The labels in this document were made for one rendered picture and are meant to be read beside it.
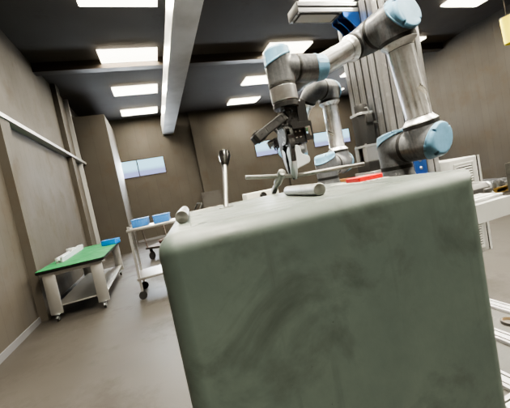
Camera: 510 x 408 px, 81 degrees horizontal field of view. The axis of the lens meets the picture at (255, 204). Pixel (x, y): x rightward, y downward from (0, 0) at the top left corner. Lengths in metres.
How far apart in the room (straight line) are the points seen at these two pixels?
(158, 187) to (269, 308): 11.83
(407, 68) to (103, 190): 9.50
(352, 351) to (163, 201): 11.81
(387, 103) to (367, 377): 1.21
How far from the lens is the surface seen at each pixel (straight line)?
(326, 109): 1.81
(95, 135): 10.34
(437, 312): 0.54
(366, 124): 1.52
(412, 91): 1.17
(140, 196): 12.18
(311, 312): 0.43
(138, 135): 12.46
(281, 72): 0.87
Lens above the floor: 1.29
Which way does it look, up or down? 4 degrees down
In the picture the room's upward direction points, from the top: 11 degrees counter-clockwise
